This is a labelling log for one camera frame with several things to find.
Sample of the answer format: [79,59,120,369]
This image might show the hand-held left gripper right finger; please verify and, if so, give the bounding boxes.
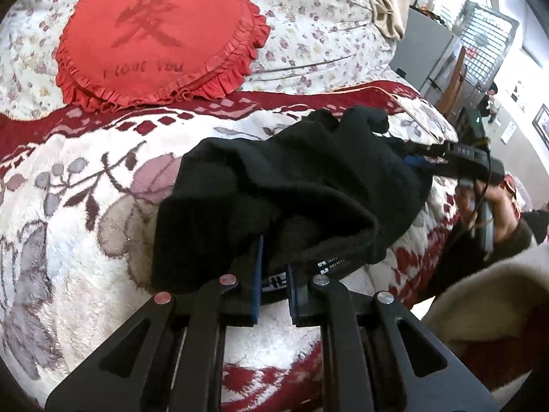
[285,263,499,412]

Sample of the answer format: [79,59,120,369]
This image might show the framed wall picture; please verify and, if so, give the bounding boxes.
[532,103,549,147]

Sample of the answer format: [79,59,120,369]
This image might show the white wire rack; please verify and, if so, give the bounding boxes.
[460,0,521,90]

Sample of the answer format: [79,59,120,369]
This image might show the beige cloth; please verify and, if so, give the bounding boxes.
[363,0,456,40]

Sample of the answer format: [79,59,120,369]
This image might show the person's right hand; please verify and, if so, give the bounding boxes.
[455,177,522,253]

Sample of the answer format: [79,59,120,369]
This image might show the red and white plush blanket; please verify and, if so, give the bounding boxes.
[0,79,534,412]

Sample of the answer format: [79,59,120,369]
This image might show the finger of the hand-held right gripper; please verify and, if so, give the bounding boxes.
[402,141,452,171]

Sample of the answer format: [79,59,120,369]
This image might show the wooden chair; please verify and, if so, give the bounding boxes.
[434,46,467,117]

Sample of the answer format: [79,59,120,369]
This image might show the red heart-shaped ruffled pillow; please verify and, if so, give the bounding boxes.
[55,0,272,113]

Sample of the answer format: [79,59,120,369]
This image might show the grey cabinet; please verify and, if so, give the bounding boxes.
[389,6,456,95]

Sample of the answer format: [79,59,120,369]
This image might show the black pants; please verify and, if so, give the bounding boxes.
[150,106,432,305]

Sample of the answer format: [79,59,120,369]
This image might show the cream fleece garment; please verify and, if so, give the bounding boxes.
[422,248,549,401]

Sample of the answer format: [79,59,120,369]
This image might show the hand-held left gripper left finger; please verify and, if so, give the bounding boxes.
[45,235,265,412]

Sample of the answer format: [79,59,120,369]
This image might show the person's right forearm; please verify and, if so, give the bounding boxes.
[492,208,549,262]

